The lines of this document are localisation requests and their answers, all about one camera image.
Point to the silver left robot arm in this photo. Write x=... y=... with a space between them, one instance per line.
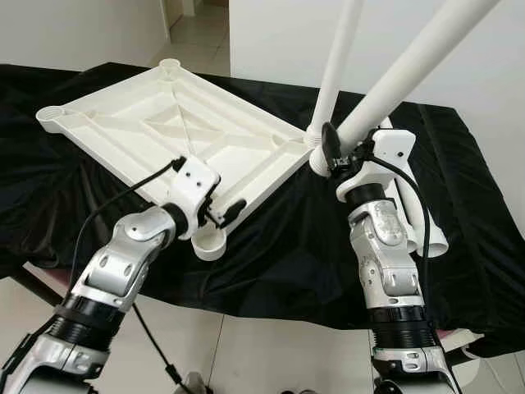
x=107 y=271

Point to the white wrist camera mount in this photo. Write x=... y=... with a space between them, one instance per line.
x=197 y=189
x=385 y=156

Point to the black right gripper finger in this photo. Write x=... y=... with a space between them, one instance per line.
x=332 y=148

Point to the robot right leg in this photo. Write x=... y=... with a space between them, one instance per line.
x=308 y=389

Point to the black table cloth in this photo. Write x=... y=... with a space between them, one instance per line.
x=279 y=246

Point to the robot left leg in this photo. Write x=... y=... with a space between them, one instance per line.
x=193 y=382

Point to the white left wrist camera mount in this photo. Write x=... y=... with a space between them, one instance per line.
x=197 y=189

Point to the robot leg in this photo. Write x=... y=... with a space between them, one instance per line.
x=308 y=389
x=193 y=382

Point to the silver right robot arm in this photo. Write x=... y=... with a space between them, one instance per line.
x=385 y=263

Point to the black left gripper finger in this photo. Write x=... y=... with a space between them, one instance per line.
x=234 y=212

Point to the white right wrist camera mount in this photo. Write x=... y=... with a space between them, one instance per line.
x=385 y=156

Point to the black metal table leg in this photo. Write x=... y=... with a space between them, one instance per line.
x=25 y=283

